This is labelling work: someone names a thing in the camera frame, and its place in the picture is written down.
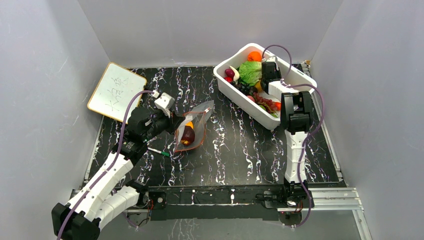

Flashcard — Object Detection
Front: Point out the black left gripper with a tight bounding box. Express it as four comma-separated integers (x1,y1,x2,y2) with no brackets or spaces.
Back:
142,108,186,142

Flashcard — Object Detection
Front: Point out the yellow toy bell pepper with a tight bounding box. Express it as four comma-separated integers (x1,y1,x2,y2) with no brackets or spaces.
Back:
185,121,194,130

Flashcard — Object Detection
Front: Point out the clear zip bag orange zipper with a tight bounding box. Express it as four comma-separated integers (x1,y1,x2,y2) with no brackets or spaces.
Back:
174,100,215,153

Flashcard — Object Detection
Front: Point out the dark red toy fruit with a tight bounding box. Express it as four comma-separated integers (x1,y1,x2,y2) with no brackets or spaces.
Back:
180,125,196,146

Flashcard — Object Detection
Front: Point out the white toy radish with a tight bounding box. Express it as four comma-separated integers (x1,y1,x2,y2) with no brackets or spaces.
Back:
229,66,240,83

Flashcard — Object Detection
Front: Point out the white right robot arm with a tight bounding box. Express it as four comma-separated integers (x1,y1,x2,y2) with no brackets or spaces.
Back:
260,61,316,211

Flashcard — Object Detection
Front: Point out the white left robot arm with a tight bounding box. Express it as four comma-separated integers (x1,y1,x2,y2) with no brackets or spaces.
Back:
51,108,185,240

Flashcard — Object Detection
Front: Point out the small orange toy fruit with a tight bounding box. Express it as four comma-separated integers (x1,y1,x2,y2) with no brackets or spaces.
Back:
254,81,263,93

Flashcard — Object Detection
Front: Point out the green toy lettuce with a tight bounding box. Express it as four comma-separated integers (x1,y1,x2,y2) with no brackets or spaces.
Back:
238,61,262,86

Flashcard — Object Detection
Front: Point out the dark toy grape bunch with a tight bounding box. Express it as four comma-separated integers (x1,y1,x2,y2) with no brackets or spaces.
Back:
230,81,258,97

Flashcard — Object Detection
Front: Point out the white plastic bin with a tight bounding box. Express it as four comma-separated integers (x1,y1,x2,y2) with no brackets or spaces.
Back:
213,43,317,130

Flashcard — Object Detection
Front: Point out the red toy grape bunch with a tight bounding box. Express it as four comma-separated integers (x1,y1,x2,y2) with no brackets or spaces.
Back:
252,92,279,114

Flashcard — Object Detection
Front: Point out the green capped marker pen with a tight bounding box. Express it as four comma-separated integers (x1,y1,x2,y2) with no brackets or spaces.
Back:
147,147,171,157

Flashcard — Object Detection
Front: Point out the purple toy eggplant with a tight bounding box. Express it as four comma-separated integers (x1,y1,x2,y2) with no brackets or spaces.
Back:
224,68,235,79

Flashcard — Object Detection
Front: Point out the red toy apple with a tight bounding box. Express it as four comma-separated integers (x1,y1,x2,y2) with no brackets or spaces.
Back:
224,77,233,83

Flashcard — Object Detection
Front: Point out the white dry-erase board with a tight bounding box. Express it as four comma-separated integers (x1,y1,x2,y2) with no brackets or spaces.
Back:
87,62,147,122

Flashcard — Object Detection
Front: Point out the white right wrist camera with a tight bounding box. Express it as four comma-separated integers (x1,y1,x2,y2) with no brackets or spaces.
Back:
265,55,278,65

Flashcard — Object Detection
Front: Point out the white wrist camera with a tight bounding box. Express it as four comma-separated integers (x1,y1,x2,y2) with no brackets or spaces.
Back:
154,92,175,118
265,55,278,65

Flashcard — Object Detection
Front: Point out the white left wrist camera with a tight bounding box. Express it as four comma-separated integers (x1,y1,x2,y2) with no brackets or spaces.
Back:
154,92,175,118

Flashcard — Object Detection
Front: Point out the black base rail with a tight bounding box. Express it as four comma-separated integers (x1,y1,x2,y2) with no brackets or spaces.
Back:
125,183,315,226

